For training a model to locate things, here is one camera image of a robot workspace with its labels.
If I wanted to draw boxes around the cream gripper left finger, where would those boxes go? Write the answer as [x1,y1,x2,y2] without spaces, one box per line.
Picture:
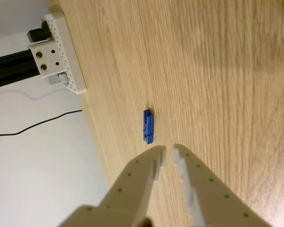
[57,145,167,227]

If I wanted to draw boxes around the cream gripper right finger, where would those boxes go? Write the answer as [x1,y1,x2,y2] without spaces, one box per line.
[172,143,273,227]

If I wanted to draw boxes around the grey mounting block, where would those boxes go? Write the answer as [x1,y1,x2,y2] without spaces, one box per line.
[45,72,70,86]

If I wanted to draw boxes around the black clamp block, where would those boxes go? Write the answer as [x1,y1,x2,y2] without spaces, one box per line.
[27,21,54,44]

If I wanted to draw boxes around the thin black cable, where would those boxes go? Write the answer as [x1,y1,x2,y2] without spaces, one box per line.
[0,109,82,138]

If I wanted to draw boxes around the thin white cable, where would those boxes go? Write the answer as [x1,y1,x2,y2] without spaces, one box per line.
[0,89,62,101]

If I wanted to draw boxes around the white perforated base plate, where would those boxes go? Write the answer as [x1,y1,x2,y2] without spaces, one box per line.
[42,12,87,95]

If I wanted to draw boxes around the white post bracket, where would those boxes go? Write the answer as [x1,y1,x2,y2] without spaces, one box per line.
[27,39,67,79]

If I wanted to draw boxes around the black aluminium extrusion post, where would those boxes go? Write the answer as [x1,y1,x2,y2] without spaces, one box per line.
[0,49,42,90]

